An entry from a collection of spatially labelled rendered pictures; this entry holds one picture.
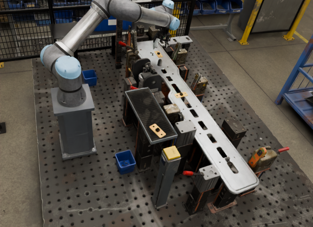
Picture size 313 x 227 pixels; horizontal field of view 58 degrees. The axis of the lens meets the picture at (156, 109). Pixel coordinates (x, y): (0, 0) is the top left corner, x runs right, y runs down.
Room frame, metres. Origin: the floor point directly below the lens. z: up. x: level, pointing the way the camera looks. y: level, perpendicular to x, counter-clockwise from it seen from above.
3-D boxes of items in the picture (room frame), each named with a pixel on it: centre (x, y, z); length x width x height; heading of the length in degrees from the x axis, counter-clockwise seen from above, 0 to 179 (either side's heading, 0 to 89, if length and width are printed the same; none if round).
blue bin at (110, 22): (2.06, 0.47, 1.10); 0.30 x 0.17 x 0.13; 115
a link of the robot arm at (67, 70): (1.09, 0.47, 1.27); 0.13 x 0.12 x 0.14; 49
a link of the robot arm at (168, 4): (1.78, 0.04, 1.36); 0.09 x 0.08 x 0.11; 139
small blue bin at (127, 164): (0.97, 0.13, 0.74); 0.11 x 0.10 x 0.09; 30
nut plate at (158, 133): (0.89, -0.02, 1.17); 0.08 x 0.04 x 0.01; 46
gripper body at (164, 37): (1.78, 0.04, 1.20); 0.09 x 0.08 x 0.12; 30
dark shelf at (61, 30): (2.05, 0.49, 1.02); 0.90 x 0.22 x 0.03; 120
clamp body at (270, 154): (0.96, -0.60, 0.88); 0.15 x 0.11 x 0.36; 120
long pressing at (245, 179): (1.36, -0.16, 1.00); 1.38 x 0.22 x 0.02; 30
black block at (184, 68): (1.70, -0.15, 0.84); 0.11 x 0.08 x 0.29; 120
